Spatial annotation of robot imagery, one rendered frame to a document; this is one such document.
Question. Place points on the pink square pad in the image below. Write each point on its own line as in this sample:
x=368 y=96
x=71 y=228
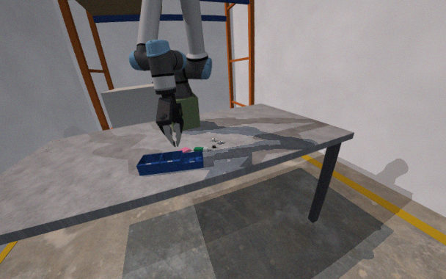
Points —
x=185 y=150

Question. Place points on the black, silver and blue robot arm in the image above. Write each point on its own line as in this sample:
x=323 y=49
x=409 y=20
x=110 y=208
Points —
x=163 y=61

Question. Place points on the blue rack of bins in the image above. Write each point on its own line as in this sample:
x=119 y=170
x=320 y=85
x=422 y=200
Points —
x=170 y=162

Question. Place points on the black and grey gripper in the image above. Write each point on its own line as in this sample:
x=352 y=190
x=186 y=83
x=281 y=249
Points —
x=176 y=118

